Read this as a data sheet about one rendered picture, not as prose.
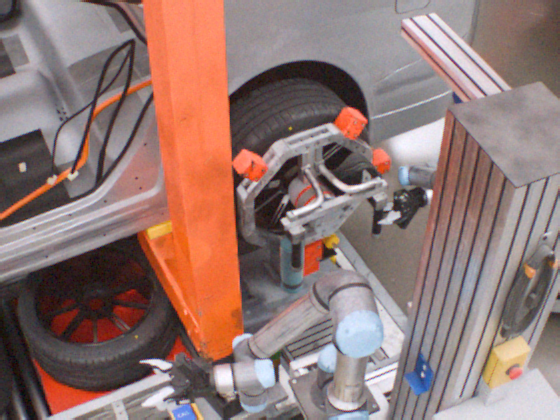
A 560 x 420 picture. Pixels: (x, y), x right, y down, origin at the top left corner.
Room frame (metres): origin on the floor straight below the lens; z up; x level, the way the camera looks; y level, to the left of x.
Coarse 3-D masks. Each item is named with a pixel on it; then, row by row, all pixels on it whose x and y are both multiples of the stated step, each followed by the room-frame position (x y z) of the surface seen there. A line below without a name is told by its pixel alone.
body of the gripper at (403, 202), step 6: (402, 192) 2.13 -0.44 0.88; (408, 192) 2.11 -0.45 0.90; (414, 192) 2.11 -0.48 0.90; (420, 192) 2.12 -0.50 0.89; (396, 198) 2.09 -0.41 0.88; (402, 198) 2.08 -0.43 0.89; (408, 198) 2.08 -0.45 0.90; (414, 198) 2.09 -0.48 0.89; (420, 198) 2.11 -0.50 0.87; (426, 198) 2.11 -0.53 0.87; (396, 204) 2.09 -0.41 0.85; (402, 204) 2.06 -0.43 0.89; (408, 204) 2.07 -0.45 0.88; (414, 204) 2.08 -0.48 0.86; (420, 204) 2.12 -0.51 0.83; (396, 210) 2.08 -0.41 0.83; (402, 210) 2.05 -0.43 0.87; (408, 210) 2.07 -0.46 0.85
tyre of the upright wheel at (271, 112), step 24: (264, 96) 2.33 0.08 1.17; (288, 96) 2.32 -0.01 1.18; (312, 96) 2.35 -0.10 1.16; (336, 96) 2.45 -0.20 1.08; (240, 120) 2.24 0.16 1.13; (264, 120) 2.21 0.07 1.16; (288, 120) 2.20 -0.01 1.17; (312, 120) 2.23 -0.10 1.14; (240, 144) 2.15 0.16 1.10; (264, 144) 2.14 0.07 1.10; (240, 240) 2.10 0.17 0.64
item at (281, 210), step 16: (336, 144) 2.31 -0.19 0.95; (288, 160) 2.22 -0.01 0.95; (336, 160) 2.41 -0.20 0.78; (320, 176) 2.41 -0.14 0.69; (272, 192) 2.19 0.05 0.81; (288, 192) 2.22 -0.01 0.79; (336, 192) 2.31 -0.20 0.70; (256, 208) 2.15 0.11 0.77; (272, 208) 2.29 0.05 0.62; (288, 208) 2.30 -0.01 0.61; (256, 224) 2.13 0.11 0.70; (272, 224) 2.19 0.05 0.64
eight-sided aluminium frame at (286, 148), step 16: (320, 128) 2.21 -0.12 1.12; (336, 128) 2.22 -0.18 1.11; (288, 144) 2.14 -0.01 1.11; (304, 144) 2.13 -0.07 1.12; (320, 144) 2.15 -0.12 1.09; (352, 144) 2.22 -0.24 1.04; (272, 160) 2.08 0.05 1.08; (272, 176) 2.06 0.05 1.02; (368, 176) 2.26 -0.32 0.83; (240, 192) 2.04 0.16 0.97; (256, 192) 2.04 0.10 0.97; (240, 208) 2.05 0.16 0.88; (352, 208) 2.23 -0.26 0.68; (240, 224) 2.05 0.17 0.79; (256, 240) 2.04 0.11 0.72; (272, 240) 2.07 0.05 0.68; (304, 240) 2.13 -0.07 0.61
